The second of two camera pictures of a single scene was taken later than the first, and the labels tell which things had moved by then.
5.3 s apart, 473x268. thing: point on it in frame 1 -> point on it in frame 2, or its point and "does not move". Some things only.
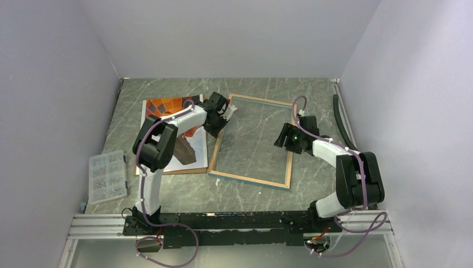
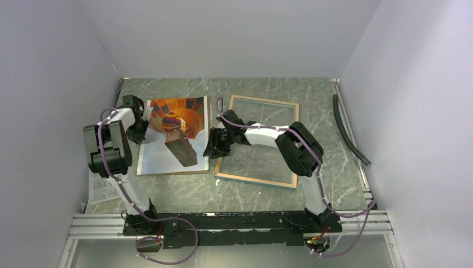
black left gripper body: x=215 y=129 -> x=136 y=131
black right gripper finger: x=286 y=131 -> x=212 y=149
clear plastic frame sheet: x=247 y=146 does not move
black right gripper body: x=295 y=142 -> x=226 y=139
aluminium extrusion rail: x=351 y=224 does not move
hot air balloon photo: x=191 y=148 does not move
